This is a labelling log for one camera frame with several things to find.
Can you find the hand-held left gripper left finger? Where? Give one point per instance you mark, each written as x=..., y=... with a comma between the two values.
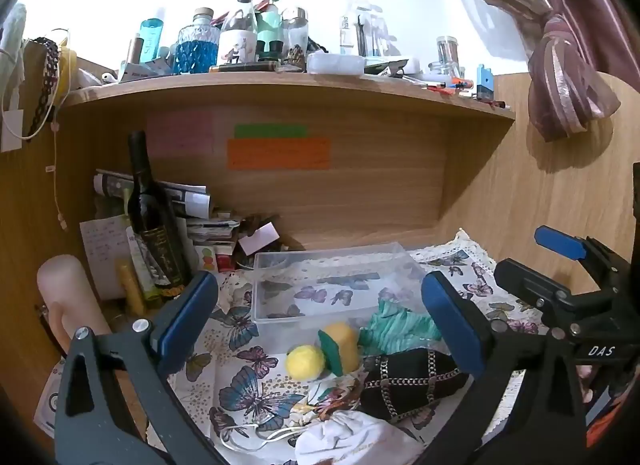
x=186, y=314

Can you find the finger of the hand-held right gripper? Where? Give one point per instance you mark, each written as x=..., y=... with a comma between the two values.
x=530, y=282
x=559, y=242

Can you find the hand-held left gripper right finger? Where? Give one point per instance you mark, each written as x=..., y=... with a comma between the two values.
x=451, y=327

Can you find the person's right hand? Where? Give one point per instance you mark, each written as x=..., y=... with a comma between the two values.
x=584, y=374

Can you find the teal pleated cloth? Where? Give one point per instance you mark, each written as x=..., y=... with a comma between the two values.
x=400, y=329

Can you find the yellow tube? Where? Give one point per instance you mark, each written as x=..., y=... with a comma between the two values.
x=131, y=290

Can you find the pile of papers and boxes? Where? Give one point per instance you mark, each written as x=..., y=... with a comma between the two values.
x=225, y=240

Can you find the dark wine bottle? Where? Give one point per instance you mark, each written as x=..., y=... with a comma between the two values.
x=152, y=225

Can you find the butterfly print tablecloth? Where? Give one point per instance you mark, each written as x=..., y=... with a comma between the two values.
x=250, y=385

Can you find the white handwritten note sheet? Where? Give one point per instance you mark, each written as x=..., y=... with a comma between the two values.
x=102, y=245

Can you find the yellow and green sponge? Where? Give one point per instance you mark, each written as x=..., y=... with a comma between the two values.
x=342, y=347

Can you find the pink cylinder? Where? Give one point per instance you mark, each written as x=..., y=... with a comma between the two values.
x=67, y=295

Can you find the rolled printed magazine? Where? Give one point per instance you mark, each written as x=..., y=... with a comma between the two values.
x=165, y=192

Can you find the yellow fuzzy ball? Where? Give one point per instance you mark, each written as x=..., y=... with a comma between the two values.
x=305, y=361

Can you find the clear plastic container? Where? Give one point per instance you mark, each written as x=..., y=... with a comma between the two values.
x=330, y=285

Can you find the floral fabric scrunchie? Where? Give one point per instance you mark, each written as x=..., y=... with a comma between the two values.
x=332, y=397

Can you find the blue stamp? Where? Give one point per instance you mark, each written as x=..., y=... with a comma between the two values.
x=484, y=82

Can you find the pink sticky note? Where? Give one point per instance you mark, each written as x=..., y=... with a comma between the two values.
x=180, y=132

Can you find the orange sticky note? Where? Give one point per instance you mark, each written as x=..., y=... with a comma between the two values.
x=279, y=153

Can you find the orange pens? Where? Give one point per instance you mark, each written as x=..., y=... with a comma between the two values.
x=450, y=86

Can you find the green sticky note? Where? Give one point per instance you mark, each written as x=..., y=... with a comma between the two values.
x=270, y=131

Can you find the mauve striped curtain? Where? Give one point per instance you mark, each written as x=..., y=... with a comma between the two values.
x=560, y=35

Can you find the small glass jar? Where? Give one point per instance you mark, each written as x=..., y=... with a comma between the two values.
x=446, y=52

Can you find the wooden shelf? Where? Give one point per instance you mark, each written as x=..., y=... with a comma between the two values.
x=300, y=95

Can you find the white card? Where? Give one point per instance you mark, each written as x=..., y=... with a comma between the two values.
x=11, y=131

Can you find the glass bottle with blue liquid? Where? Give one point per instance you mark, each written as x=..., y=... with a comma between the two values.
x=198, y=47

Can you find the black lace headband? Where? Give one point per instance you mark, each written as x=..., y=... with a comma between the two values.
x=45, y=80

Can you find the teal tall bottle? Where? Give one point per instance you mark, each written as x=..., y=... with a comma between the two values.
x=150, y=40

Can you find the white plastic box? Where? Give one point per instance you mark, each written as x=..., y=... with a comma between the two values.
x=335, y=64

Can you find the clear bottle with white label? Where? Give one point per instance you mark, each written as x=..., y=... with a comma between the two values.
x=240, y=30

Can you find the clear plastic package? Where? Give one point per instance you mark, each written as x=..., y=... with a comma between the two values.
x=361, y=27

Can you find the mint green spray bottle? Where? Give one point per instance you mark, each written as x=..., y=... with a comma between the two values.
x=270, y=27

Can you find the clear glass bottle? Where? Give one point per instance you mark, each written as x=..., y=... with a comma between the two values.
x=295, y=35

